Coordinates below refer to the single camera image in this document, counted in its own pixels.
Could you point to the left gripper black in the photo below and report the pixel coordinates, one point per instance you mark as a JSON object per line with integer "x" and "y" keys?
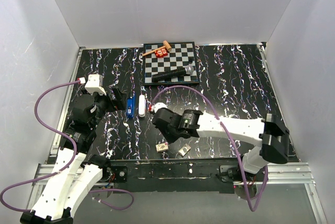
{"x": 120, "y": 100}

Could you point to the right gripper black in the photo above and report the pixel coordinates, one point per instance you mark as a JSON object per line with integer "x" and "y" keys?
{"x": 169, "y": 139}

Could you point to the white staple box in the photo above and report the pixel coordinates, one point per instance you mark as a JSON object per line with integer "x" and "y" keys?
{"x": 161, "y": 147}

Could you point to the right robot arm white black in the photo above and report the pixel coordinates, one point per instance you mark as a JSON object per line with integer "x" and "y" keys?
{"x": 269, "y": 136}

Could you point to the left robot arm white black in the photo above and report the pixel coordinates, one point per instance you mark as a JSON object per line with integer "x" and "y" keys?
{"x": 64, "y": 192}

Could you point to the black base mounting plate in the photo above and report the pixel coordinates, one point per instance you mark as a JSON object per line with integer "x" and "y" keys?
{"x": 177, "y": 175}

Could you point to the black microphone silver grille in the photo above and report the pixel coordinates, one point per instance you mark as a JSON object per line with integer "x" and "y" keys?
{"x": 188, "y": 70}

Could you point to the red dice block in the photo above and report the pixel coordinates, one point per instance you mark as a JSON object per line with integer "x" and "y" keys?
{"x": 161, "y": 53}

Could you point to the black white chessboard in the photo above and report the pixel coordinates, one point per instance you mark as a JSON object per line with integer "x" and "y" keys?
{"x": 177, "y": 58}

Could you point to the wooden mallet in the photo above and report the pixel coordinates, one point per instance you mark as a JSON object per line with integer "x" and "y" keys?
{"x": 165, "y": 46}

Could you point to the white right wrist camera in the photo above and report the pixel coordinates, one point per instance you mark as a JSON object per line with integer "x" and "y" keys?
{"x": 153, "y": 108}

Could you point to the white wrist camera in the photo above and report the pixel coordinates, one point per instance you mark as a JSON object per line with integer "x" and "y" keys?
{"x": 153, "y": 108}
{"x": 95, "y": 84}

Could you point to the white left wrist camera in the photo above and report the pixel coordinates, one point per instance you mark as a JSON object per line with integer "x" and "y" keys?
{"x": 95, "y": 84}

